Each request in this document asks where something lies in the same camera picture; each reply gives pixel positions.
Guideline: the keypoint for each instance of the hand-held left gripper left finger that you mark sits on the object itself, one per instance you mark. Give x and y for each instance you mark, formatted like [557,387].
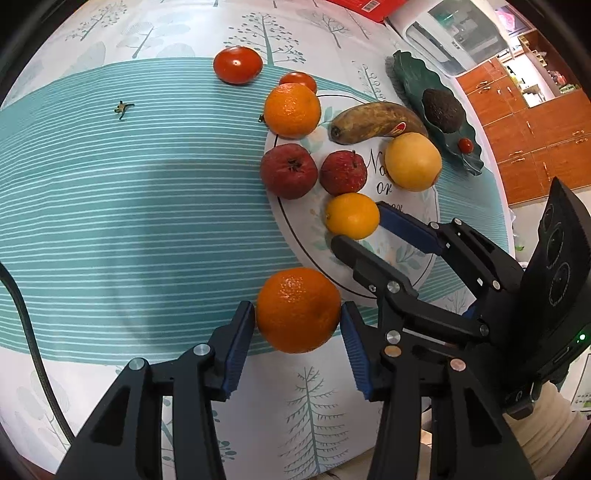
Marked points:
[238,350]

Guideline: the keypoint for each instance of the person's right forearm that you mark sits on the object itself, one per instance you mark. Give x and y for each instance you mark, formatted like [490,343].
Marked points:
[549,434]

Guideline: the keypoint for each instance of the white round printed plate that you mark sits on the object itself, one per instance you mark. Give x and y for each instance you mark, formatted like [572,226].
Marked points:
[300,221]

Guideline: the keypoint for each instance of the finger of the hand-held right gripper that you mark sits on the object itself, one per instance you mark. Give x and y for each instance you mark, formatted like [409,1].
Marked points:
[360,263]
[406,226]

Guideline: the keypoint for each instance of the small yellow-orange citrus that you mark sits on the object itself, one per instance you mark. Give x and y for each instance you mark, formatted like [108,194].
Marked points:
[352,216]

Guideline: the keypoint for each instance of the overripe brown banana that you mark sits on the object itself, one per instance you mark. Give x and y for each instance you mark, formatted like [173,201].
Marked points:
[378,122]

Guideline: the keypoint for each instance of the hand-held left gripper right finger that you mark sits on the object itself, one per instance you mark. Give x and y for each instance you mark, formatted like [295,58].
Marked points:
[355,355]

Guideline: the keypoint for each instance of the large yellow orange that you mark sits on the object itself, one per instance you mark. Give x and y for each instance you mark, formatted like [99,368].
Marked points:
[412,161]

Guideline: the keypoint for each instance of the small red tomato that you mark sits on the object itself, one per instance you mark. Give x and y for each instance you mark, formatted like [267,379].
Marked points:
[300,79]

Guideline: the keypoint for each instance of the white countertop storage box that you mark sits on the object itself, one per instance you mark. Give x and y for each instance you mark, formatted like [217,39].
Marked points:
[443,37]

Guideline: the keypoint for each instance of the tree print tablecloth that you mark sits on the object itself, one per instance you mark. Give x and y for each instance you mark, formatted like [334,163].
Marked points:
[184,27]

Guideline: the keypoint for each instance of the wooden cabinet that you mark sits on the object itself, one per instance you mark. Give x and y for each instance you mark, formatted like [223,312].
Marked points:
[531,134]

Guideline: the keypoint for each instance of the dark red apple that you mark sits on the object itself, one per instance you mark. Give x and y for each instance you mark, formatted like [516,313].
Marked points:
[288,170]
[344,171]

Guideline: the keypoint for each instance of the dark avocado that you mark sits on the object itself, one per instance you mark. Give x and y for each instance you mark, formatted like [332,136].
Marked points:
[443,110]

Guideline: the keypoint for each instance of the large red tomato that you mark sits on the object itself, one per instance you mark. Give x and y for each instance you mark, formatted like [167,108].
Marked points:
[238,64]

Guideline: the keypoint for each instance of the cherry tomato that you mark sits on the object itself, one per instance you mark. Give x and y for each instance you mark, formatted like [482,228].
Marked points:
[465,145]

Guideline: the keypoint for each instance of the dark green leaf-shaped plate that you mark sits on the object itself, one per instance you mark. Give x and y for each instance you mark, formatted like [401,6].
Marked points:
[411,83]

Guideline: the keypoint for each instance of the red paper cup package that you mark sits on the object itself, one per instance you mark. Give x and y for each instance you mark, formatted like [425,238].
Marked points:
[369,7]

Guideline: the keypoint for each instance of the green tomato stem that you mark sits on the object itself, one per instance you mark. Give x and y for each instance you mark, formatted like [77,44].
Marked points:
[121,108]

